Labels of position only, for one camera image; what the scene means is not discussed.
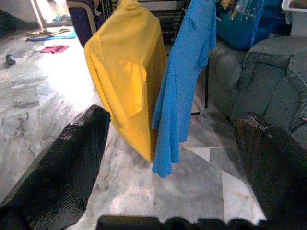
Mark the flat blue rag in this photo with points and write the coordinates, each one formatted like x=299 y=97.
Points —
x=64 y=36

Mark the white plastic bin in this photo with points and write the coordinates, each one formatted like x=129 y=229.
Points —
x=298 y=24

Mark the small pink cloth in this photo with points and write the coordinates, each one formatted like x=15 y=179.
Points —
x=54 y=49

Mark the yellow crumpled cloth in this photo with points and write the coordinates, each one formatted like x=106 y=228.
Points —
x=225 y=3

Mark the dark purple armchair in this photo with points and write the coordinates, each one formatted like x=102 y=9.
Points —
x=79 y=21

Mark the beige rag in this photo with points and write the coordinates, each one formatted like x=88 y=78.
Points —
x=38 y=32

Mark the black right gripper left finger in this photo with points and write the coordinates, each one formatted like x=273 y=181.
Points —
x=60 y=167

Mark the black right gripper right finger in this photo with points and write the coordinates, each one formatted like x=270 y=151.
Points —
x=275 y=167

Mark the green leather sofa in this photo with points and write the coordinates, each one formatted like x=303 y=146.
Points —
x=263 y=79

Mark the blue shirt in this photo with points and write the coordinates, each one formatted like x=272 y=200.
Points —
x=177 y=95

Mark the yellow shirt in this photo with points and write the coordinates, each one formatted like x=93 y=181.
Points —
x=124 y=72

